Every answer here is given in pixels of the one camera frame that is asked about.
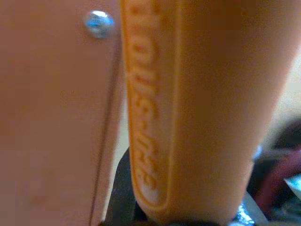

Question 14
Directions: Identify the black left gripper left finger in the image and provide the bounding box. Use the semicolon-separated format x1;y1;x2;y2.
100;145;152;226

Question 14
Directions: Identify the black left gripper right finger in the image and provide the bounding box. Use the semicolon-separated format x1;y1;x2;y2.
231;193;259;226

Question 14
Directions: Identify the orange plastic embossed broom handle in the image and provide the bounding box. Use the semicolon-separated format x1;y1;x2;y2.
119;0;301;224

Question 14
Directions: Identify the dark red and black object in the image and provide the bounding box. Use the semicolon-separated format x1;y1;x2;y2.
248;119;301;226

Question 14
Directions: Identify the tan wooden panel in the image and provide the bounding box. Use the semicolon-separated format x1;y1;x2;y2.
0;0;125;226

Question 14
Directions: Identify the silver round screw head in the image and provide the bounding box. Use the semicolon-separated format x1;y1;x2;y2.
82;9;115;40

